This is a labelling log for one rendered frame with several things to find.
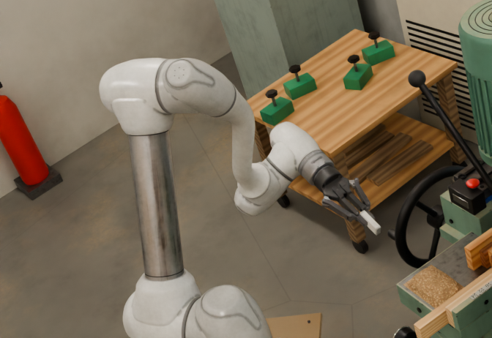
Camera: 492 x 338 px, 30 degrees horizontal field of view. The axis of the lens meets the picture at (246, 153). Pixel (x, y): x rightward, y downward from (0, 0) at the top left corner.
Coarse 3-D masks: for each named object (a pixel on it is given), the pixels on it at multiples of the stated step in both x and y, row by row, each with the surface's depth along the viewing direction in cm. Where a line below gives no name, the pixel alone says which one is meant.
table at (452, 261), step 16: (448, 240) 223; (464, 240) 213; (448, 256) 210; (464, 256) 209; (416, 272) 209; (448, 272) 206; (464, 272) 205; (480, 272) 204; (400, 288) 207; (416, 304) 204; (480, 320) 194; (448, 336) 198; (464, 336) 193; (480, 336) 196
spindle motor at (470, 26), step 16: (464, 16) 174; (480, 16) 172; (464, 32) 170; (480, 32) 168; (464, 48) 172; (480, 48) 167; (464, 64) 176; (480, 64) 169; (480, 80) 173; (480, 96) 175; (480, 112) 179; (480, 128) 181; (480, 144) 185
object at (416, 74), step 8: (416, 72) 179; (416, 80) 179; (424, 80) 179; (424, 88) 180; (432, 96) 179; (432, 104) 179; (440, 112) 179; (448, 120) 179; (448, 128) 179; (456, 136) 178; (464, 144) 178; (464, 152) 178; (472, 152) 178; (472, 160) 178; (480, 168) 177; (488, 176) 177; (488, 184) 177
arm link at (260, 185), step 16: (240, 96) 226; (240, 112) 227; (240, 128) 235; (240, 144) 241; (240, 160) 246; (240, 176) 251; (256, 176) 256; (272, 176) 260; (240, 192) 263; (256, 192) 258; (272, 192) 260; (240, 208) 264; (256, 208) 262
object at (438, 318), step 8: (488, 272) 197; (480, 280) 196; (464, 288) 196; (456, 296) 194; (448, 304) 193; (432, 312) 193; (440, 312) 192; (424, 320) 192; (432, 320) 191; (440, 320) 193; (416, 328) 192; (424, 328) 191; (432, 328) 192; (440, 328) 194; (424, 336) 192
